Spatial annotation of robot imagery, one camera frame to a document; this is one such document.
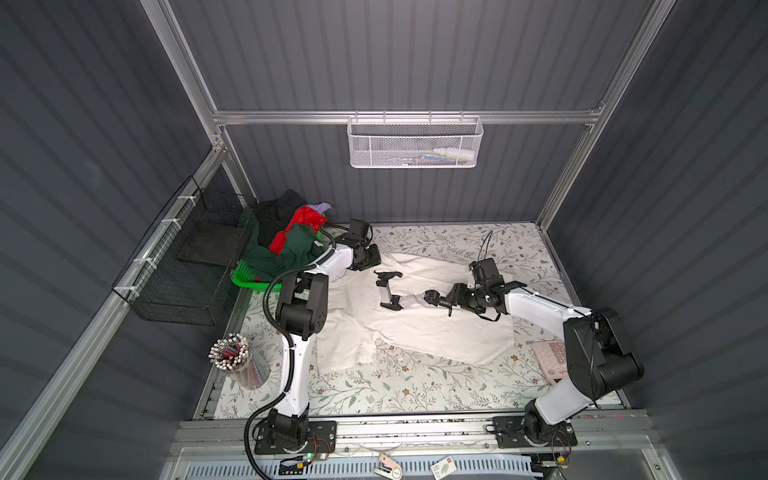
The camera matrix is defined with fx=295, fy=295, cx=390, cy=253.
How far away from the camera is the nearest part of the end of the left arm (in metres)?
0.82

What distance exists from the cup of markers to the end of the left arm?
1.15 ft

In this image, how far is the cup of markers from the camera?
2.31ft
